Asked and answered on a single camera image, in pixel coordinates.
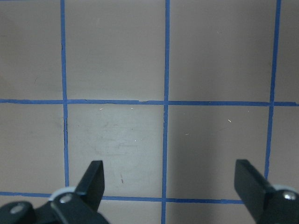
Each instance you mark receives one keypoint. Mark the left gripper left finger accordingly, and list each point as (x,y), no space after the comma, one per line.
(79,205)

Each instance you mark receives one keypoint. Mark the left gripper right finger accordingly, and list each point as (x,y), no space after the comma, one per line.
(266,203)

